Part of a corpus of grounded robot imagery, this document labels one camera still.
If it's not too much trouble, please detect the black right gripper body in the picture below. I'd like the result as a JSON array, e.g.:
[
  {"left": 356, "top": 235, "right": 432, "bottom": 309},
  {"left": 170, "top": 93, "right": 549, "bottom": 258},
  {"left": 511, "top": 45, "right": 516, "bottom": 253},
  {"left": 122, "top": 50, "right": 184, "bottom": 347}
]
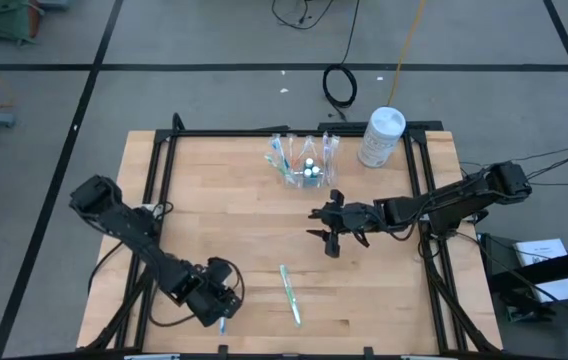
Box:
[{"left": 321, "top": 188, "right": 388, "bottom": 260}]

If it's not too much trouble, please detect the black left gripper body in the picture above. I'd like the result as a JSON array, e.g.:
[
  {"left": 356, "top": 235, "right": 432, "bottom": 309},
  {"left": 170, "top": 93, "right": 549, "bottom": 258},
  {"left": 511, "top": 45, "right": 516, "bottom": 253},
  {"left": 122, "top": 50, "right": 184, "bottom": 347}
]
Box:
[{"left": 178, "top": 256, "right": 246, "bottom": 329}]

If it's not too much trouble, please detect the clear plastic toothbrush holder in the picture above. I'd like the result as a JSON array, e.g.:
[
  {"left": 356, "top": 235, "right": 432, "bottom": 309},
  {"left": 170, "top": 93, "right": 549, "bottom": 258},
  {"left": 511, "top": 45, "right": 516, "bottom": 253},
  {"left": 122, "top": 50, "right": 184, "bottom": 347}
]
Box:
[{"left": 263, "top": 132, "right": 343, "bottom": 190}]

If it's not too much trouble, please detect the green toothbrush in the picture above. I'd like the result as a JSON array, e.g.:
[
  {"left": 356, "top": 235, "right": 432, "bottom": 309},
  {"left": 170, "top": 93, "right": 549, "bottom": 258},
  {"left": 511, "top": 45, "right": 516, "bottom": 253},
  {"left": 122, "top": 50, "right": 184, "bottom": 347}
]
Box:
[
  {"left": 262, "top": 152, "right": 296, "bottom": 185},
  {"left": 277, "top": 263, "right": 303, "bottom": 327}
]

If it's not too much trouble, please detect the purple toothbrush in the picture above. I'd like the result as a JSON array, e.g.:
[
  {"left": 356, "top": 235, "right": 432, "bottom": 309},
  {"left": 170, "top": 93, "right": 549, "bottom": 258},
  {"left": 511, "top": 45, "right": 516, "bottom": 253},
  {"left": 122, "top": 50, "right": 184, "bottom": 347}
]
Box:
[
  {"left": 320, "top": 130, "right": 331, "bottom": 174},
  {"left": 330, "top": 133, "right": 342, "bottom": 174}
]

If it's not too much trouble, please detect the blue toothbrush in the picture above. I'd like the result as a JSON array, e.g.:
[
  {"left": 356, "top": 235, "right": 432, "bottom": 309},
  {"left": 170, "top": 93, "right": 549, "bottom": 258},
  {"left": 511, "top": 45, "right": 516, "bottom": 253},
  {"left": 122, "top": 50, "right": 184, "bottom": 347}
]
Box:
[{"left": 269, "top": 133, "right": 285, "bottom": 169}]

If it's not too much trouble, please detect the white wipes canister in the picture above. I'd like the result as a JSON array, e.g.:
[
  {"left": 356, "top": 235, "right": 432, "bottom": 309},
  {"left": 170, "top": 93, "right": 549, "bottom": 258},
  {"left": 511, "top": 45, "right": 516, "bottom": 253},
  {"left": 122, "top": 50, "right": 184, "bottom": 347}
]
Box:
[{"left": 357, "top": 105, "right": 407, "bottom": 169}]

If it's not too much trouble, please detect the black metal stand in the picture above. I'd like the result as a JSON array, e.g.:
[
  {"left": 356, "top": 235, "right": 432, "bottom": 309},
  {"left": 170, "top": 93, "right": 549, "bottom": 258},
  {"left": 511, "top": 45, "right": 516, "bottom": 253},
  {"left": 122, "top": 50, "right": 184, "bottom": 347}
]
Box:
[{"left": 478, "top": 232, "right": 568, "bottom": 336}]

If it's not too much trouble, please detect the green bag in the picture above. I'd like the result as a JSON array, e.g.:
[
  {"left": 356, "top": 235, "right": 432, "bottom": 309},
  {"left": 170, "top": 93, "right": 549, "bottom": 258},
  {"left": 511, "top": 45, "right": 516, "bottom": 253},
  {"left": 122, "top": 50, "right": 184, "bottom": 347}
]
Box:
[{"left": 0, "top": 0, "right": 43, "bottom": 46}]

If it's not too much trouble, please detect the coiled black floor cable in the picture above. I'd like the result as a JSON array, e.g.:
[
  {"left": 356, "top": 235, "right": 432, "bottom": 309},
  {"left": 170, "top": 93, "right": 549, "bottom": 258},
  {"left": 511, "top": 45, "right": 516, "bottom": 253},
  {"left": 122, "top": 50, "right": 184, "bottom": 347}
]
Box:
[{"left": 321, "top": 0, "right": 361, "bottom": 124}]

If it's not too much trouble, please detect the yellow cable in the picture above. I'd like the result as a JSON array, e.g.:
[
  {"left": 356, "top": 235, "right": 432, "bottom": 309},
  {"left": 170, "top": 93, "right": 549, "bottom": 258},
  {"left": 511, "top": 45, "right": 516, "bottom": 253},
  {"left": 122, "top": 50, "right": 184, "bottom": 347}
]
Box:
[{"left": 387, "top": 0, "right": 428, "bottom": 107}]

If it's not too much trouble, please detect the black floor cable loop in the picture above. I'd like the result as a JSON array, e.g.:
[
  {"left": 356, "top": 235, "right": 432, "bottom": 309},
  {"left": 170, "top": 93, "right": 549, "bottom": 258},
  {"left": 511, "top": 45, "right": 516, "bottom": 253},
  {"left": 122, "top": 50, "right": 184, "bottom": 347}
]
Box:
[{"left": 270, "top": 0, "right": 338, "bottom": 31}]

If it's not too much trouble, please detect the thin black floor cable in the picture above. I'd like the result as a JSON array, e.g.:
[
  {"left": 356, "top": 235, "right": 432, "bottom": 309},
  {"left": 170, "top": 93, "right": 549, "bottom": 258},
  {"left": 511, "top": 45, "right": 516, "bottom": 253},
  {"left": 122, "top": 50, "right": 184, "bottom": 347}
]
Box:
[
  {"left": 513, "top": 142, "right": 568, "bottom": 164},
  {"left": 526, "top": 144, "right": 568, "bottom": 189}
]

